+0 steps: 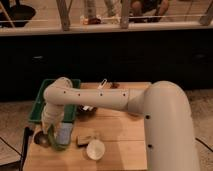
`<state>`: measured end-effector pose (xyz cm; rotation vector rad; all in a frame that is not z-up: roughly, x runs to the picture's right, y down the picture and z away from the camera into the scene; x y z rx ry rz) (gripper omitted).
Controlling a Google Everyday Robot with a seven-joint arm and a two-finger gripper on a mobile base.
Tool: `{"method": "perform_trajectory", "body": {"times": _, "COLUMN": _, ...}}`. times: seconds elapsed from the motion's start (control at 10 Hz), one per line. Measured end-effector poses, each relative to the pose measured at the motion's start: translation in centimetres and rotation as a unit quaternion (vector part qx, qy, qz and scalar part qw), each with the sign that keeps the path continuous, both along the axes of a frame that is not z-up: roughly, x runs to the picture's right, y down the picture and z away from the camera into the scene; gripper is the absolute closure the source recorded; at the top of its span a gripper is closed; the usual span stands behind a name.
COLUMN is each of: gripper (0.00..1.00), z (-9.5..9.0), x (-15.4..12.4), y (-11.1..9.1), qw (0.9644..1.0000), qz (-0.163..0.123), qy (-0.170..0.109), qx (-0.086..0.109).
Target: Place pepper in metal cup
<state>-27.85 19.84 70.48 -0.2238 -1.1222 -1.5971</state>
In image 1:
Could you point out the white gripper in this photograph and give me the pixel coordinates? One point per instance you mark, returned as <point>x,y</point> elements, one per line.
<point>52,115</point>

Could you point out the small brown object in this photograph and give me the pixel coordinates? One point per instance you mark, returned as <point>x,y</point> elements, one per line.
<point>114,85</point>

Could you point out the dark bowl with items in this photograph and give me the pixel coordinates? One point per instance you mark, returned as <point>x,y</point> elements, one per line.
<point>85,111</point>

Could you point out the green plastic tray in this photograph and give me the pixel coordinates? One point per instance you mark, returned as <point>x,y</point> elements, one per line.
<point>70,111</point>

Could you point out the blue sponge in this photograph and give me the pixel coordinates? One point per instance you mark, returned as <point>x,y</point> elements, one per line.
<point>64,133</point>

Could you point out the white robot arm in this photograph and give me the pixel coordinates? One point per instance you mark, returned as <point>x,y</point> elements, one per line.
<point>168,124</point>

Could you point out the black stand left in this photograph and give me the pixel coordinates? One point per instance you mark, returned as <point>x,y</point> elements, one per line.
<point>27,133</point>

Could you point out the brown wooden block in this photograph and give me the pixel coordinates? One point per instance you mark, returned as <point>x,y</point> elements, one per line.
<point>83,140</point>

